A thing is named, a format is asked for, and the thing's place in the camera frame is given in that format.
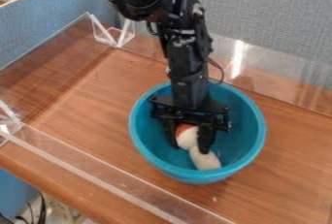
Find clear acrylic corner bracket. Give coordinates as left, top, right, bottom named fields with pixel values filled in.
left=88, top=14, right=136, bottom=48

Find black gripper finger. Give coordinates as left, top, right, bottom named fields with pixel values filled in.
left=198, top=124, right=215, bottom=154
left=163, top=120, right=179, bottom=148

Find white brown toy mushroom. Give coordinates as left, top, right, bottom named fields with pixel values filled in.
left=175, top=124, right=222, bottom=171

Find clear acrylic front barrier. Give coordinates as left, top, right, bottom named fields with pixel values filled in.
left=0, top=122, right=234, bottom=224

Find clear acrylic back barrier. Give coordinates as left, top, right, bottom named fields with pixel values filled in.
left=120, top=11, right=332, bottom=117

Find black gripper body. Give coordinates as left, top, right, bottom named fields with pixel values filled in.
left=147, top=95, right=230, bottom=133

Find blue plastic bowl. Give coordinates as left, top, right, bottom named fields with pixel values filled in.
left=128, top=81, right=268, bottom=184

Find black floor cables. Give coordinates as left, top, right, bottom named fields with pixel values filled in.
left=0, top=192, right=49, bottom=224

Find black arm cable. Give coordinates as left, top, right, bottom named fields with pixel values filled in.
left=206, top=56, right=226, bottom=85

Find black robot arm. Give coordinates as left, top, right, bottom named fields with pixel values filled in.
left=108, top=0, right=230, bottom=154

